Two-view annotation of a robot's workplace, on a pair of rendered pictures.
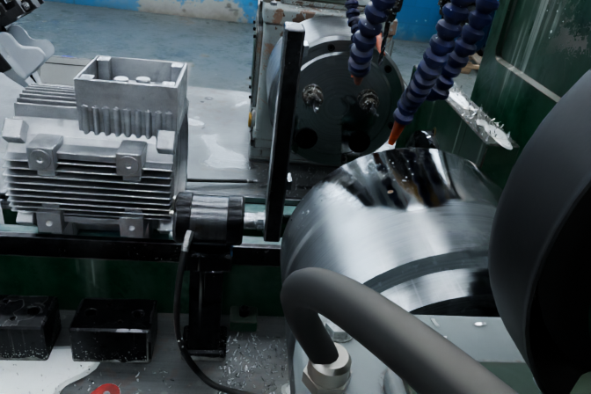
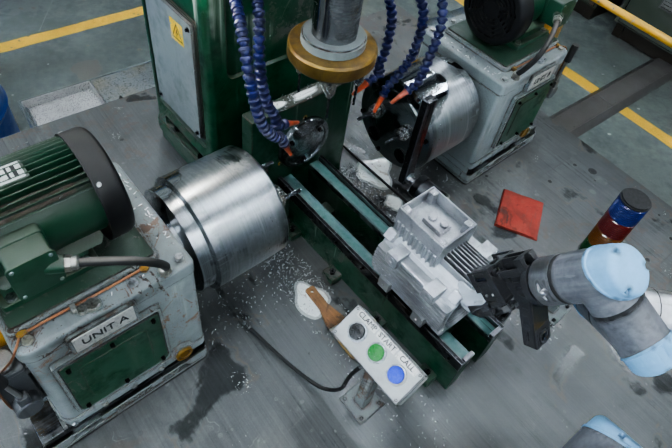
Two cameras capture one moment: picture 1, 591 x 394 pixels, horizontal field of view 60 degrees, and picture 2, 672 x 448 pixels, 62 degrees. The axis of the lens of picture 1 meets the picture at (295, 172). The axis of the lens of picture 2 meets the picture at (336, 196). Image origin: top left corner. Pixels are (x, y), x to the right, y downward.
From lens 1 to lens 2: 1.51 m
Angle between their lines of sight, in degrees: 91
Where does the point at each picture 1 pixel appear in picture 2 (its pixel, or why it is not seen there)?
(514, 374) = (491, 54)
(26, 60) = not seen: hidden behind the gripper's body
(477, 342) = (482, 63)
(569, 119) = (528, 11)
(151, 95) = (442, 199)
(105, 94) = (461, 217)
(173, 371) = not seen: hidden behind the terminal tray
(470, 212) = (436, 68)
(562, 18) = (275, 25)
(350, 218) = (451, 100)
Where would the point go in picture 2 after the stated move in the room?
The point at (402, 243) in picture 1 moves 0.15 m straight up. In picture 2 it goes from (459, 81) to (478, 28)
